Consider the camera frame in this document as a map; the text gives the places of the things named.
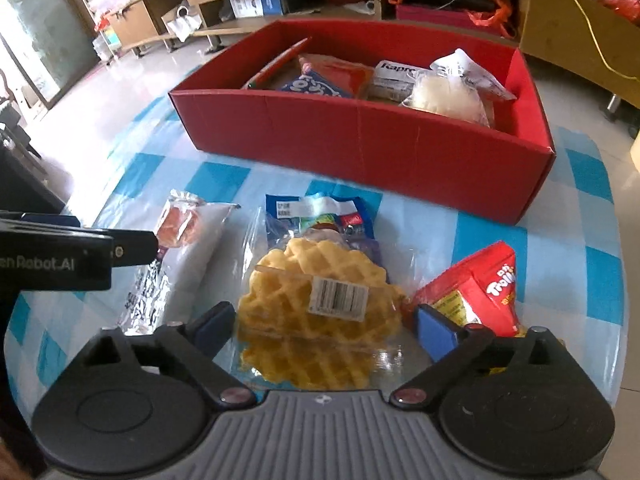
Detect orange red snack packet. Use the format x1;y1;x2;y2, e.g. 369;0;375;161
299;54;377;100

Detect yellow cable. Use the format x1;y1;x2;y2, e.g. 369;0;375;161
547;0;640;81

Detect white printed snack packet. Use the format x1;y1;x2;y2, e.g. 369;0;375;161
367;60;436;103

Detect red cardboard box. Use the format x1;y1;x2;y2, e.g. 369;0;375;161
168;19;557;226

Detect blue white carton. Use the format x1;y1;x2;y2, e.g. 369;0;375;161
230;0;287;18

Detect wooden television stand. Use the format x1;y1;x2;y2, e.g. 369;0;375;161
80;0;640;91

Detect red flat box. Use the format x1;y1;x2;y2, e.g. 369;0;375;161
395;2;473;23

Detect clear bun packet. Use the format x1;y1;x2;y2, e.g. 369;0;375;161
399;49;518;128

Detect glass sliding door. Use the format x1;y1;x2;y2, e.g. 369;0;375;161
0;0;101;106

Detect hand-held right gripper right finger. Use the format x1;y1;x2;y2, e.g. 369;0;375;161
391;304;588;407

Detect red gummy packet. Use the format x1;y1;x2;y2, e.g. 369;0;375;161
407;240;528;341

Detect white paper bag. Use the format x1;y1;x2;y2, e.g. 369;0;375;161
165;4;206;43

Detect red plastic bag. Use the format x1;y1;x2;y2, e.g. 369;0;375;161
602;0;640;23

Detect white packet with pink picture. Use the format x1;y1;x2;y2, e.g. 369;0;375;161
121;189;242;337

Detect long red green packet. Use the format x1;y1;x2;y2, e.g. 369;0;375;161
243;37;312;91

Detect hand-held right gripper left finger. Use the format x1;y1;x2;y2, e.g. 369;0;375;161
62;301;255;407

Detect blue white checkered tablecloth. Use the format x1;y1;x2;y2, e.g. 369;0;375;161
2;95;631;478

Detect clear waffle packet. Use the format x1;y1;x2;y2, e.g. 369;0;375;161
235;192;408;392

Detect dark chair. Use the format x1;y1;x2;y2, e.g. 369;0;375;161
0;67;46;161

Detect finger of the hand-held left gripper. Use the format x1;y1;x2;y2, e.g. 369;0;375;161
0;212;81;231
111;230;159;267

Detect blue snack packet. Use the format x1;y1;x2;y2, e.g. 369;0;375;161
278;69;353;101

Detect plastic storage drawers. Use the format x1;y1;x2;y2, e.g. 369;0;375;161
99;25;124;59

